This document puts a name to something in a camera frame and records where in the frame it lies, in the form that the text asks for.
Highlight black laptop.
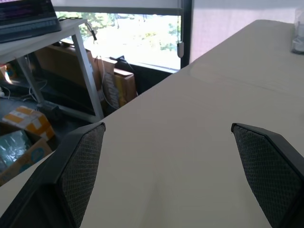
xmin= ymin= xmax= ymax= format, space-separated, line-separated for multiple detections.
xmin=0 ymin=0 xmax=62 ymax=44

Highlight white side desk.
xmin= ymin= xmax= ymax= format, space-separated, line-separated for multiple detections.
xmin=0 ymin=18 xmax=105 ymax=123

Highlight small brown cardboard box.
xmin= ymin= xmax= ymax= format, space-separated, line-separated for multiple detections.
xmin=113 ymin=68 xmax=138 ymax=107

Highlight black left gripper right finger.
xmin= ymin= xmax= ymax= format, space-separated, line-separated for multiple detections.
xmin=230 ymin=123 xmax=304 ymax=228

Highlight open cardboard box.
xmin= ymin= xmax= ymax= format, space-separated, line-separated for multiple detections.
xmin=0 ymin=122 xmax=53 ymax=186

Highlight yellow taped parcel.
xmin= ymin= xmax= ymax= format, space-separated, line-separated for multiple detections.
xmin=1 ymin=105 xmax=56 ymax=141

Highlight roller window blind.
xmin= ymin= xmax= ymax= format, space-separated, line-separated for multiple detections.
xmin=51 ymin=0 xmax=184 ymax=16

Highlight black cable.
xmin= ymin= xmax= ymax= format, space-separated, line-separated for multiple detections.
xmin=57 ymin=16 xmax=98 ymax=45

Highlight clear plastic object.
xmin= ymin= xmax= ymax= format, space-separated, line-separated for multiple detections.
xmin=290 ymin=6 xmax=304 ymax=55

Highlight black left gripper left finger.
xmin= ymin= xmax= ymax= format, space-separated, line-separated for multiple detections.
xmin=0 ymin=122 xmax=106 ymax=228

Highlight large brown cardboard box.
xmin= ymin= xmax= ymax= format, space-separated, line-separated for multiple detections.
xmin=35 ymin=44 xmax=103 ymax=110

